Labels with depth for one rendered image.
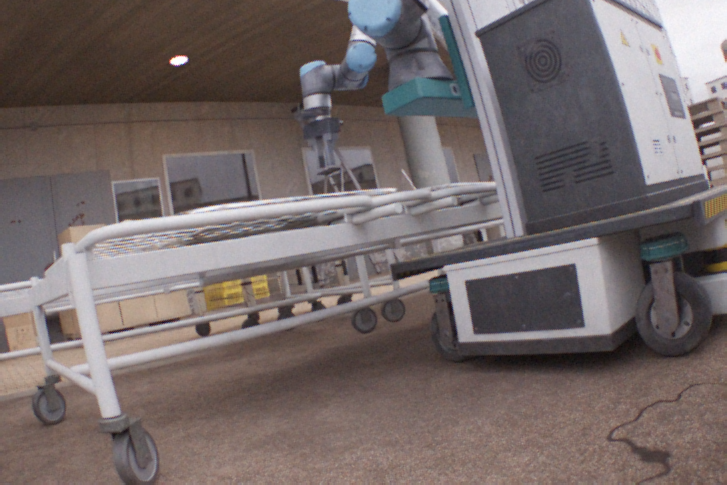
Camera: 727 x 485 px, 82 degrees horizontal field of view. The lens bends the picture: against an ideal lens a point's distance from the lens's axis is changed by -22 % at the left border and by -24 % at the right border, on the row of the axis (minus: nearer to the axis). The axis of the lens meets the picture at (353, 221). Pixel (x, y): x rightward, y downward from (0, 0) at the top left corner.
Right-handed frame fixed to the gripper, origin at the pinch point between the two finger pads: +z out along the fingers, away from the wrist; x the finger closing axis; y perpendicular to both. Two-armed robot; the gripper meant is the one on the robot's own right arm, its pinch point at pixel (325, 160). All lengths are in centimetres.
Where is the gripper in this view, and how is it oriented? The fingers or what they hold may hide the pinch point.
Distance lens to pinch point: 174.5
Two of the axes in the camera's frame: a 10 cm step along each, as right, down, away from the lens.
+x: -6.9, 1.1, 7.1
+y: 7.1, -1.0, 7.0
